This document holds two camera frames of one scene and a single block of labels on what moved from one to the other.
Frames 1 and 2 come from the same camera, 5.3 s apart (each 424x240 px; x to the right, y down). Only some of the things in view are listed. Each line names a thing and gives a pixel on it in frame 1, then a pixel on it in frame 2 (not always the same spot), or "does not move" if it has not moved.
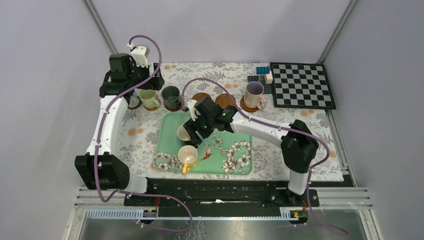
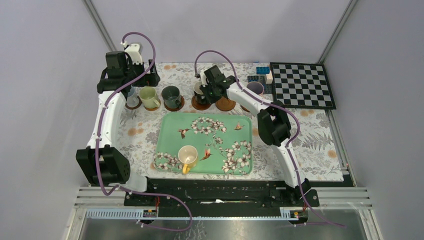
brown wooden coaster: x=224 y=100 does not move
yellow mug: x=187 y=156 does not move
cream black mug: x=182 y=133 to x=200 y=97
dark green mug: x=170 y=95 does not move
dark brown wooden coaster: x=137 y=106 does not move
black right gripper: x=192 y=127 to x=209 y=99
